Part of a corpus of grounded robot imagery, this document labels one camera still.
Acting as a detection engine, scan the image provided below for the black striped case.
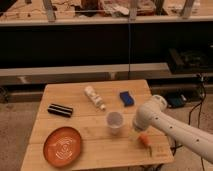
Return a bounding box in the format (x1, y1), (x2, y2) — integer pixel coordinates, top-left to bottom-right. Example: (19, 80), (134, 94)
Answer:
(47, 104), (73, 118)

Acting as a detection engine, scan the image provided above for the black cable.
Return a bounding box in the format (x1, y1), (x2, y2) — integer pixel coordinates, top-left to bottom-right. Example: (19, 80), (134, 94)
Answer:
(188, 74), (208, 171)

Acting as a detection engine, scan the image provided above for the orange ceramic bowl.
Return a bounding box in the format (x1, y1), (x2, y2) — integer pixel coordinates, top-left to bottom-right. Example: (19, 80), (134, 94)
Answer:
(43, 127), (82, 168)

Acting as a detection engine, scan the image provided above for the black box on shelf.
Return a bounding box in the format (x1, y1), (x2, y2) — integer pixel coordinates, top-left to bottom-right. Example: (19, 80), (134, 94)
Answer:
(166, 48), (213, 74)

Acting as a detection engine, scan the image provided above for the white tube bottle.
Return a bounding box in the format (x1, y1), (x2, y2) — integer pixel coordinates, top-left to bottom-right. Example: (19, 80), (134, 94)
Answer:
(84, 86), (106, 111)

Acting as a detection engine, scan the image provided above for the black power adapter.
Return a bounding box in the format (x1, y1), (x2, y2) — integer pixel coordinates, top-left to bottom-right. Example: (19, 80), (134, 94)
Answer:
(166, 93), (186, 108)

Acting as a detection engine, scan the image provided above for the blue sponge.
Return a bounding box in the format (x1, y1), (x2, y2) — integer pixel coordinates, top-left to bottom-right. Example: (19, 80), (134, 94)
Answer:
(119, 91), (134, 107)

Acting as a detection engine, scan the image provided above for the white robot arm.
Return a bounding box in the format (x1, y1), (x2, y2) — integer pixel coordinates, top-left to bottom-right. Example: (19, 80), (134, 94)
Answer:
(133, 95), (213, 164)

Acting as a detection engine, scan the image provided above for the orange carrot toy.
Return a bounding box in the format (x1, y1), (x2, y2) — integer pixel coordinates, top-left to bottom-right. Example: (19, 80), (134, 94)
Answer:
(139, 133), (152, 154)

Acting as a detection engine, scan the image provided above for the wooden table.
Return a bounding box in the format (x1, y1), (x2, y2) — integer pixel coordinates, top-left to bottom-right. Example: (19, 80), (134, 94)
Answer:
(21, 80), (173, 171)

